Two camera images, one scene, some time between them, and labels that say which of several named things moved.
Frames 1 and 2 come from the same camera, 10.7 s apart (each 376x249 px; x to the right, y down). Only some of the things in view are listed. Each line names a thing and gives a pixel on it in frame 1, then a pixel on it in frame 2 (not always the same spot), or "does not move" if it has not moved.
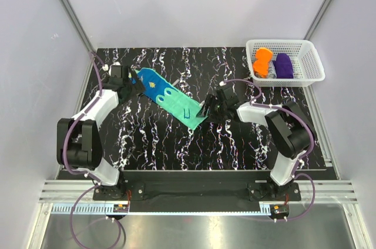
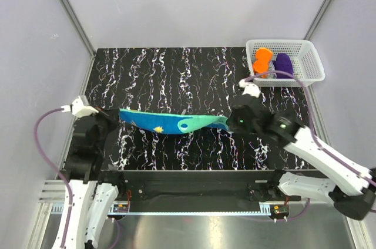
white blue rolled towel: (272, 73) does not move
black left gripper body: (132, 90) -> (107, 123)
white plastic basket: (284, 63) does not move
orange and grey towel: (264, 56) does not move
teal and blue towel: (168, 99) -> (157, 123)
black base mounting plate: (197, 187) does not move
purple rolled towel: (284, 66) does not move
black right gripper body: (217, 109) -> (237, 125)
